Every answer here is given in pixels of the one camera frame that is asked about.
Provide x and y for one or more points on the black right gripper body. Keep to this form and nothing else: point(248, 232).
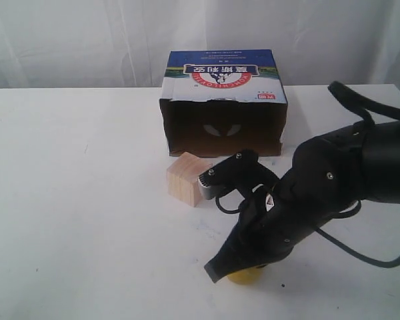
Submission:
point(274, 218)

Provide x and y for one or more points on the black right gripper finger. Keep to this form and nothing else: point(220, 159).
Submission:
point(235, 255)

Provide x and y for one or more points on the yellow round object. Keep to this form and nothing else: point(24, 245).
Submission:
point(246, 276)

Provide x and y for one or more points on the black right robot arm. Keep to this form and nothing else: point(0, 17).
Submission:
point(330, 176)

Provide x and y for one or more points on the light wooden cube block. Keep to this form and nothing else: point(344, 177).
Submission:
point(182, 178)

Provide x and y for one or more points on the blue white cardboard box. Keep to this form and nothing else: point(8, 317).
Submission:
point(217, 102)

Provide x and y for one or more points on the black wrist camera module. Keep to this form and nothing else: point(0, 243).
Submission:
point(241, 171)

